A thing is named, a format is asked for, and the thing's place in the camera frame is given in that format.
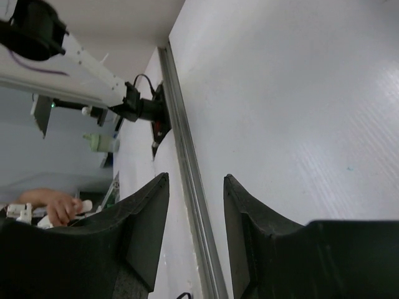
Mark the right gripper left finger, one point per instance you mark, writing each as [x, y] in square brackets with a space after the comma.
[111, 254]

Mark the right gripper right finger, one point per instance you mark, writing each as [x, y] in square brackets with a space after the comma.
[272, 256]

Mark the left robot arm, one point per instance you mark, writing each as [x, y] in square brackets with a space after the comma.
[40, 54]

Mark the person's hand in background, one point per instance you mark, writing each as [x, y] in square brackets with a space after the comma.
[61, 207]

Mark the green bottle in background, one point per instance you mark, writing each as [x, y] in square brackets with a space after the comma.
[100, 143]

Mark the aluminium frame rail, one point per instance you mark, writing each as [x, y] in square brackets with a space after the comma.
[210, 270]

